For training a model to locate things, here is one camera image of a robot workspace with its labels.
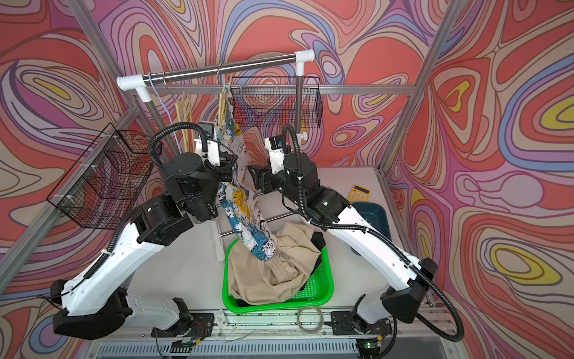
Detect black wire basket wall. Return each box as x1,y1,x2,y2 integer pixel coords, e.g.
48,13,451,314
230,75,323,133
46,124,154,230

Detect black shorts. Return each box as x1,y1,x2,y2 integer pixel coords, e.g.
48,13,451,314
311,232,326,252

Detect black wire basket back wall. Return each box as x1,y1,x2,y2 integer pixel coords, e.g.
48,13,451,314
230,75,323,133

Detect beige shorts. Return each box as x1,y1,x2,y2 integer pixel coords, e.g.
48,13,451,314
228,222,321,306

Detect yellow hanger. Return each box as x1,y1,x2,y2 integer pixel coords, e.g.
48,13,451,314
217,64,229,128
175,91,194,152

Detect light blue wire hanger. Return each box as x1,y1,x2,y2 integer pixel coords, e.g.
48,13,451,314
148,71,182,153

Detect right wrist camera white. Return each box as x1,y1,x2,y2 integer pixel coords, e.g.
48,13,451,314
264,136,291,175

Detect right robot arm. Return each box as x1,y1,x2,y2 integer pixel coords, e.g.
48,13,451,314
248,124,464,342

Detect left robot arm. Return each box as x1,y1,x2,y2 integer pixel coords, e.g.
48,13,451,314
50,122,238,340

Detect clothes rack with steel bar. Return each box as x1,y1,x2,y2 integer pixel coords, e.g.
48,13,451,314
116,48,315,263

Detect green plastic basket tray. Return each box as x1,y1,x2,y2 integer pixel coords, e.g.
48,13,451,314
222,239,334,314

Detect black wire basket left wall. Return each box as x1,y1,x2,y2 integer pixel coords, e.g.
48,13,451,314
46,124,154,230

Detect printed white blue yellow shorts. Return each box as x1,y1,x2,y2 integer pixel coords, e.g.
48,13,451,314
218,89,277,262

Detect dark teal clothespin bin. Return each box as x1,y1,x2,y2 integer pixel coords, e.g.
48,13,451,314
352,202,392,239

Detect yellow calculator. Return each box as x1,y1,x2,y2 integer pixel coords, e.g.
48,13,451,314
347,185,371,203

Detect yellow hanger front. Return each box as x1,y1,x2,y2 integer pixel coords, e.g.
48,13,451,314
217,64,229,128

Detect clear tape roll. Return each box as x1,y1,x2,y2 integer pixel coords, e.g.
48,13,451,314
296,307,324,336

